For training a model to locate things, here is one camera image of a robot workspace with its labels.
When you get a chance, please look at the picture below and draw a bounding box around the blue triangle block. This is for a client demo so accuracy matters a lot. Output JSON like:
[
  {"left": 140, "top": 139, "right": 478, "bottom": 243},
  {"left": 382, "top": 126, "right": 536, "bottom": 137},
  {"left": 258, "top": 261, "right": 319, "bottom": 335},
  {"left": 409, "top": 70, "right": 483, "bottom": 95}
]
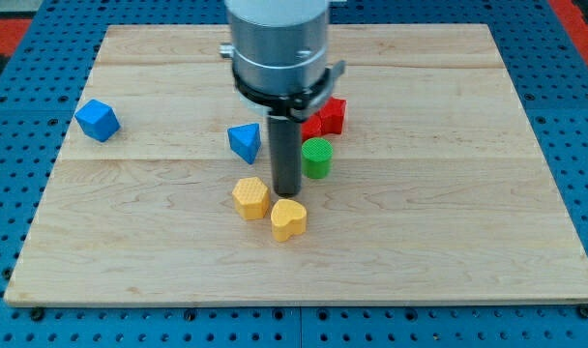
[{"left": 227, "top": 123, "right": 261, "bottom": 164}]

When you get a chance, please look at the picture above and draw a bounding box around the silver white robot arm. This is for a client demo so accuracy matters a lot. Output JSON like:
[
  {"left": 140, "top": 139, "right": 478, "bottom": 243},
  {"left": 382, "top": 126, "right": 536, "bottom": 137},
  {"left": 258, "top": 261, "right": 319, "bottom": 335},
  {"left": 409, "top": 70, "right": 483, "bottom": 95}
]
[{"left": 221, "top": 0, "right": 346, "bottom": 123}]

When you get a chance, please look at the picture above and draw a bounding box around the wooden board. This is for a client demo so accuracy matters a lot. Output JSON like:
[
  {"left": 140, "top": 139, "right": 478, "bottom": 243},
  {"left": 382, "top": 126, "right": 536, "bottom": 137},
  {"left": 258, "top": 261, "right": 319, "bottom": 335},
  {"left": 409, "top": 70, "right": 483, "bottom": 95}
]
[{"left": 5, "top": 24, "right": 588, "bottom": 307}]

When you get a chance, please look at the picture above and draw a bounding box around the blue cube block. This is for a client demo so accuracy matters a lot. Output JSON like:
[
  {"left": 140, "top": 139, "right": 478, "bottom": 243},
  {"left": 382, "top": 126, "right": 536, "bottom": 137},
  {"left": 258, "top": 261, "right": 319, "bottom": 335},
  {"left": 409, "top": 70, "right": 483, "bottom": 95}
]
[{"left": 74, "top": 100, "right": 121, "bottom": 142}]

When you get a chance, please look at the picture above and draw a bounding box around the yellow heart block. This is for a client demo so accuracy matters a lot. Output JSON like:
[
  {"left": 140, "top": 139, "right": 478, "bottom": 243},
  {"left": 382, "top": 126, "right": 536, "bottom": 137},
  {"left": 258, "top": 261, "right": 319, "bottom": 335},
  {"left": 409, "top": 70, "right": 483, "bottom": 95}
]
[{"left": 271, "top": 199, "right": 308, "bottom": 242}]

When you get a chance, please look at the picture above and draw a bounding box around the red block behind rod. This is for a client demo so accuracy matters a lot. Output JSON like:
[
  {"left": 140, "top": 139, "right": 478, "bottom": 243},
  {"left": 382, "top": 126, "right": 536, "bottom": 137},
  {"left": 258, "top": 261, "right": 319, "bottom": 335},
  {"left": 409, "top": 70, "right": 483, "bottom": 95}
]
[{"left": 301, "top": 114, "right": 322, "bottom": 142}]

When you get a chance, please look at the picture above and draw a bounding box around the yellow hexagon block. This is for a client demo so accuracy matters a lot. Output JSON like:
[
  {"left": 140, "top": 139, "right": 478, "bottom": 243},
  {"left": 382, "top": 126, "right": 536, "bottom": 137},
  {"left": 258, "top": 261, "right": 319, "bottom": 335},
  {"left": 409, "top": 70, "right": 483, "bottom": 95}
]
[{"left": 232, "top": 177, "right": 270, "bottom": 220}]

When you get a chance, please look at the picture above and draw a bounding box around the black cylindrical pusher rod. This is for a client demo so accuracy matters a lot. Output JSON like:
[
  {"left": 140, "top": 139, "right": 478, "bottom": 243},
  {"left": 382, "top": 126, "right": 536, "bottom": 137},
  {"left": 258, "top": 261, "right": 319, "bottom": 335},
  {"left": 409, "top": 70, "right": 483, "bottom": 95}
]
[{"left": 267, "top": 118, "right": 302, "bottom": 197}]

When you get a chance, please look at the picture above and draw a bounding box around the red star block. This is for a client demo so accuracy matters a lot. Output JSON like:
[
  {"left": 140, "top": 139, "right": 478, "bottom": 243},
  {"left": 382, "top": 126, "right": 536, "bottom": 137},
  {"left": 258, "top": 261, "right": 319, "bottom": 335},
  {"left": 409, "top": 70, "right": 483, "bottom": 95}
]
[{"left": 318, "top": 97, "right": 347, "bottom": 135}]

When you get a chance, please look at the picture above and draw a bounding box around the green cylinder block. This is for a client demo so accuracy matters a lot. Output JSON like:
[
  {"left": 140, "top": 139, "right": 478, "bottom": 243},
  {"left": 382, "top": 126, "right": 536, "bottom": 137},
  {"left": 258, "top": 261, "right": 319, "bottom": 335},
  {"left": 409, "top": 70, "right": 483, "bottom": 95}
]
[{"left": 302, "top": 137, "right": 333, "bottom": 179}]

